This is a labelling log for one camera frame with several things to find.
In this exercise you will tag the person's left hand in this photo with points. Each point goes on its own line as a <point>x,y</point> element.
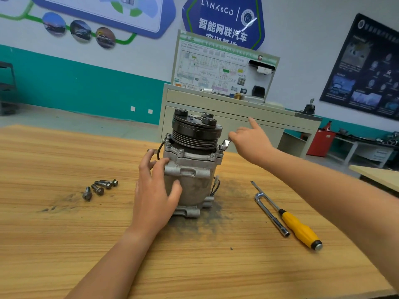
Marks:
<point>153,202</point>

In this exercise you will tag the person's right hand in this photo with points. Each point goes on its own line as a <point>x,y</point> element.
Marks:
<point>252,145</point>

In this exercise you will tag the silver combination wrench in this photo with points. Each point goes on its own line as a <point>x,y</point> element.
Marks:
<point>225,145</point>

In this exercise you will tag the removed bolt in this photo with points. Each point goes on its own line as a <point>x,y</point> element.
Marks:
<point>97,189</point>
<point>87,193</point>
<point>103,183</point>
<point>111,182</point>

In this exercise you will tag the grey metal compressor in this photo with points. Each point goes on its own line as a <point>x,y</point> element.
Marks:
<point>193,165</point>

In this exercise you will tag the person's left forearm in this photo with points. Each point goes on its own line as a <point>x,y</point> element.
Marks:
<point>106,271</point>

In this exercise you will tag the person's right forearm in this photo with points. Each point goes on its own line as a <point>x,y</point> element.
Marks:
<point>336,202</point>

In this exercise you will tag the small black device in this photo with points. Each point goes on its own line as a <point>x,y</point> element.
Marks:
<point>309,107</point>

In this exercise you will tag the red cabinet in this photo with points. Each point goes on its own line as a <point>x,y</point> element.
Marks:
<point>321,143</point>

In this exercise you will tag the silver L-shaped socket wrench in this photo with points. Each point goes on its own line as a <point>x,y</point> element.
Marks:
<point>272,213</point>

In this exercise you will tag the beige workbench cabinet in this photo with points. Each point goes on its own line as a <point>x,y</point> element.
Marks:
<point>187,102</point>

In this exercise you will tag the white wiring display board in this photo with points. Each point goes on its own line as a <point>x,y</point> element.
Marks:
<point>206,65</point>

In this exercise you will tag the wooden side table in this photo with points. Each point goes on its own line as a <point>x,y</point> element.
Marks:
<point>377,176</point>

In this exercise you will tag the dark equipment pile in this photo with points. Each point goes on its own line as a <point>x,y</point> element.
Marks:
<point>389,138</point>

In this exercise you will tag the grey metal shelf cart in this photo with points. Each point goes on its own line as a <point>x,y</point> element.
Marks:
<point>6,90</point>

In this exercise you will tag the blue rounded infographic panel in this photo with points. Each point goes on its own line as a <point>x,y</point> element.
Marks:
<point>87,9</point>

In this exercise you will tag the blue hexagon wall sign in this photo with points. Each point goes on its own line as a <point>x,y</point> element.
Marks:
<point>221,18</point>

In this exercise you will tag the dark wall poster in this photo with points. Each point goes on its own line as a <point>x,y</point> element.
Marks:
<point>365,71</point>

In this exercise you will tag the round photo wall decal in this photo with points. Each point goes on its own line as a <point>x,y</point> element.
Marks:
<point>105,37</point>
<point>80,30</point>
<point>54,24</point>

